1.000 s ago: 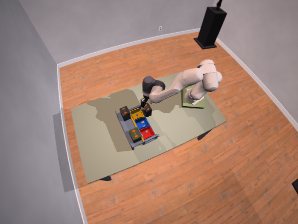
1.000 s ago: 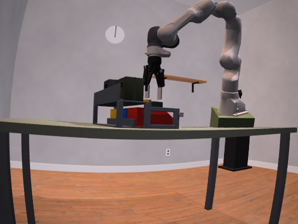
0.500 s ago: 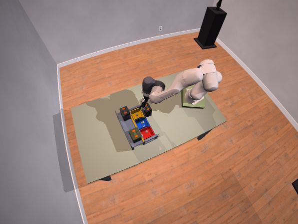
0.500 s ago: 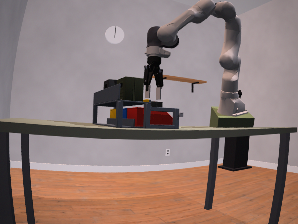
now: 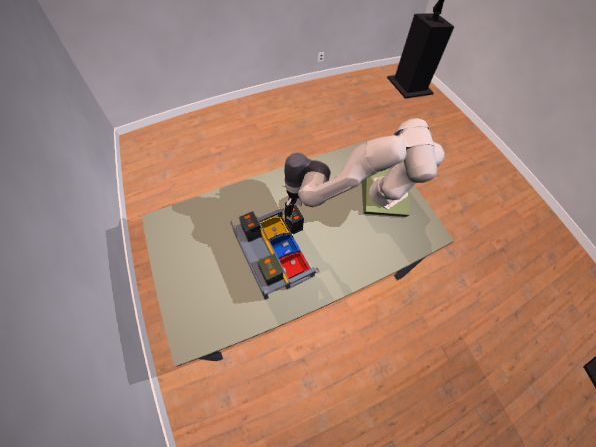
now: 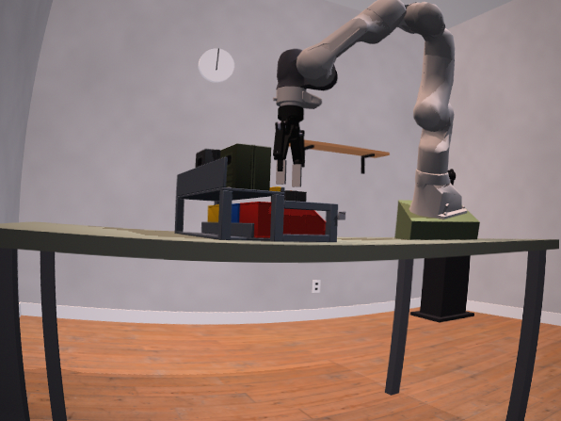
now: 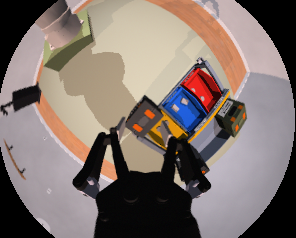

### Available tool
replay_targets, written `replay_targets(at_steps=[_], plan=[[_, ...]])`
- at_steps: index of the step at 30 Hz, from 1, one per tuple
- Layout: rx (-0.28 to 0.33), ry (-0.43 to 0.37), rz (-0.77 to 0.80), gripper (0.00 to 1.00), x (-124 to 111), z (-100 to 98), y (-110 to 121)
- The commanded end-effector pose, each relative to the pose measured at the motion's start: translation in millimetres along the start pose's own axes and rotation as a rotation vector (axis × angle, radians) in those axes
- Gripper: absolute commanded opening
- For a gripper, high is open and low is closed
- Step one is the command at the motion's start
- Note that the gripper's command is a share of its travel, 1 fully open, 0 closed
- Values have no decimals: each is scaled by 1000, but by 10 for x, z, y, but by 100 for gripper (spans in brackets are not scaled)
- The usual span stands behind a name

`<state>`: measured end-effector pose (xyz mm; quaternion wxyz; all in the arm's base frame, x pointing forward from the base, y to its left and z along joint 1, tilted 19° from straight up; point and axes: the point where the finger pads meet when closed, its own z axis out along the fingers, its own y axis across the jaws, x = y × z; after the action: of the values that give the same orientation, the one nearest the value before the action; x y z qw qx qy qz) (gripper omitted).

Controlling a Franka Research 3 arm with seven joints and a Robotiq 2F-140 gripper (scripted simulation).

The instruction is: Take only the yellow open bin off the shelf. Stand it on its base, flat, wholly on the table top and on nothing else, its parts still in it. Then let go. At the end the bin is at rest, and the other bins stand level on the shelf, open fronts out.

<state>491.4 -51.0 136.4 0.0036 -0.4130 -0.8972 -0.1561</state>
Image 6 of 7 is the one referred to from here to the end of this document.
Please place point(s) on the blue open bin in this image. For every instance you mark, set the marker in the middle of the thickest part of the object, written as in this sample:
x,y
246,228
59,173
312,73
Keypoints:
x,y
235,212

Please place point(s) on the yellow bin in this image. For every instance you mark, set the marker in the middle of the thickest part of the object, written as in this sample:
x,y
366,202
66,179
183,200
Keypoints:
x,y
213,211

